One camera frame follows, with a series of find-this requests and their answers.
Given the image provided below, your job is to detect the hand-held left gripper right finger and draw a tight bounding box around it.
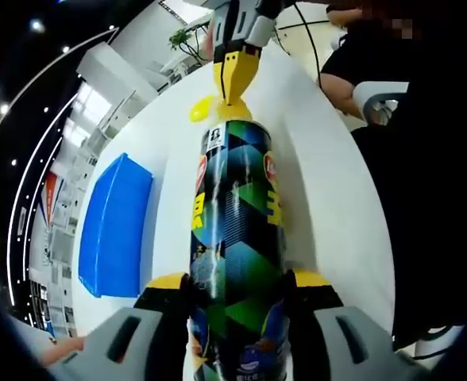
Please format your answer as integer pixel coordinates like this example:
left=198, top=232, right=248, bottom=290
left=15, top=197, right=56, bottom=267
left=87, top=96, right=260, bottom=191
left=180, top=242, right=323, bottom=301
left=285, top=269, right=423, bottom=381

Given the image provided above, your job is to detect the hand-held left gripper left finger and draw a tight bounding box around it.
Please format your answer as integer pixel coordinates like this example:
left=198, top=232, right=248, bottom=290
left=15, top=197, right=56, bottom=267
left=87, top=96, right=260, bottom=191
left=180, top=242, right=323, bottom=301
left=48, top=271, right=191, bottom=381

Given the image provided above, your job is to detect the yellow plastic container lid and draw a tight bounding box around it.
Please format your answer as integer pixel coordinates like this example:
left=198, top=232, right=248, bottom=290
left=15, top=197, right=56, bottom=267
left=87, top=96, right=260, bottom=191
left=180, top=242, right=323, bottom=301
left=188, top=96, right=216, bottom=125

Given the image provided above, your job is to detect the blue plastic box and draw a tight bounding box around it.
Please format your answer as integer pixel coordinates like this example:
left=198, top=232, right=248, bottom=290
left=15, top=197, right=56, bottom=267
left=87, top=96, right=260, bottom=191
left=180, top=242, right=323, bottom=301
left=77, top=152, right=156, bottom=299

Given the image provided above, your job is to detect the dark patterned chip container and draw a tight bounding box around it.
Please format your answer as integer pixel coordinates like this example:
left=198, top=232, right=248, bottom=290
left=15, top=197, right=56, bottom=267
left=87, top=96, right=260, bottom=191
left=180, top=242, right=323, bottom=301
left=184, top=117, right=295, bottom=381

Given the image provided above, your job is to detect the person's left hand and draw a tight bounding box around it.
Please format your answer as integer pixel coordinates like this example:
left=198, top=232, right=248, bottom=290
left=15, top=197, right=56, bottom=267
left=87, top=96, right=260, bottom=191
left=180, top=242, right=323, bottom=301
left=38, top=336, right=87, bottom=367

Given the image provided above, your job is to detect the green potted plant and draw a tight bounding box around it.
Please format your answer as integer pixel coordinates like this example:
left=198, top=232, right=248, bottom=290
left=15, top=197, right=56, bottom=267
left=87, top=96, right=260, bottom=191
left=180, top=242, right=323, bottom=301
left=168, top=26, right=211, bottom=65

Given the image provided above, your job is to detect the person's bare leg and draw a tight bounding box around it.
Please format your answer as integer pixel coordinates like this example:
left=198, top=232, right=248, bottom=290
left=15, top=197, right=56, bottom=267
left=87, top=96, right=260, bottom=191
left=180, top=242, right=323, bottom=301
left=321, top=72, right=368, bottom=120

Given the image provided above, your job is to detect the white chair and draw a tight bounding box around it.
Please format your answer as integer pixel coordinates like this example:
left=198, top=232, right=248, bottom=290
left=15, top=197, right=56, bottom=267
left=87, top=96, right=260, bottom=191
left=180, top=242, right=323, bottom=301
left=352, top=80, right=411, bottom=128

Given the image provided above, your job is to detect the person in black clothes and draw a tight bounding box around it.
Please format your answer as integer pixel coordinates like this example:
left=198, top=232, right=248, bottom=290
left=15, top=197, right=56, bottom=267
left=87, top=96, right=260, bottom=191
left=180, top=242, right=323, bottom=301
left=352, top=0, right=467, bottom=352

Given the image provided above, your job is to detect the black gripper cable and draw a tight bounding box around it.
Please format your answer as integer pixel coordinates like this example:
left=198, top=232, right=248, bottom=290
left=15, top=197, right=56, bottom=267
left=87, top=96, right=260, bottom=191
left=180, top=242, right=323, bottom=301
left=291, top=0, right=326, bottom=87

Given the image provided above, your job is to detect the red and blue wall banner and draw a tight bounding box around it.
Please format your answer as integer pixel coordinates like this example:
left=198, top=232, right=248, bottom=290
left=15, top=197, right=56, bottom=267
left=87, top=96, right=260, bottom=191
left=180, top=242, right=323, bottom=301
left=38, top=170, right=66, bottom=236

